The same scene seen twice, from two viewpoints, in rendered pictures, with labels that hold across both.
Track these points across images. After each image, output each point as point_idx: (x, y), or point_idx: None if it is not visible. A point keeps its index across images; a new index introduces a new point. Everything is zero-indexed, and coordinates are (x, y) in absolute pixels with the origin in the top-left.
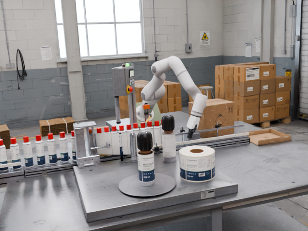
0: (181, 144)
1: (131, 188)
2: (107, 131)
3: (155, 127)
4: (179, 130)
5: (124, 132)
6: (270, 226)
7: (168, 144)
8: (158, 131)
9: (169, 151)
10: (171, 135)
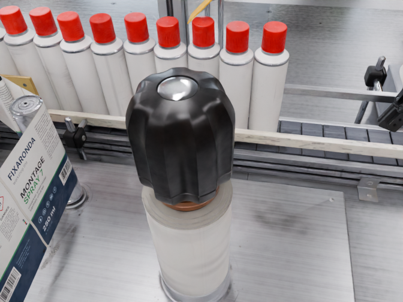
0: (331, 150)
1: None
2: (12, 33)
3: (225, 56)
4: (397, 23)
5: (81, 51)
6: None
7: (165, 255)
8: (236, 78)
9: (173, 277)
10: (179, 231)
